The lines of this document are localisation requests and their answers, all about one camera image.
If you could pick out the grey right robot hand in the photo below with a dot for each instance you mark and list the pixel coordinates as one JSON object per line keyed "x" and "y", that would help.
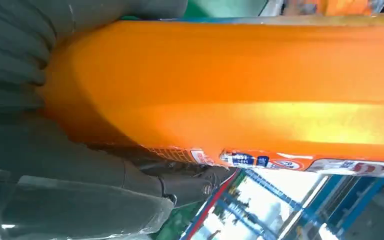
{"x": 62, "y": 172}

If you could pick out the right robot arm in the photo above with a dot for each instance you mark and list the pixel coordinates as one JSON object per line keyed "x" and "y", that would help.
{"x": 10, "y": 56}

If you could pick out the red beam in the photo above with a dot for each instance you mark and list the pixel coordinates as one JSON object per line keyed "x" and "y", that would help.
{"x": 213, "y": 202}

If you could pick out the blue steel rack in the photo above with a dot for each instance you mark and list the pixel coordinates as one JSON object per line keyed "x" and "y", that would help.
{"x": 364, "y": 205}

